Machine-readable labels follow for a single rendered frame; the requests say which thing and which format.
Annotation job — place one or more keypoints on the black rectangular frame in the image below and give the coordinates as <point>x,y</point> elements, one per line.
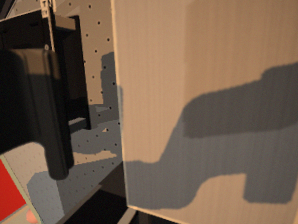
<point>36,29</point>

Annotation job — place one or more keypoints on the small cream label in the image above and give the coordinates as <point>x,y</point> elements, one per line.
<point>48,3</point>

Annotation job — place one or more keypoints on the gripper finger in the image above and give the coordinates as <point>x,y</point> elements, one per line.
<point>32,107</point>

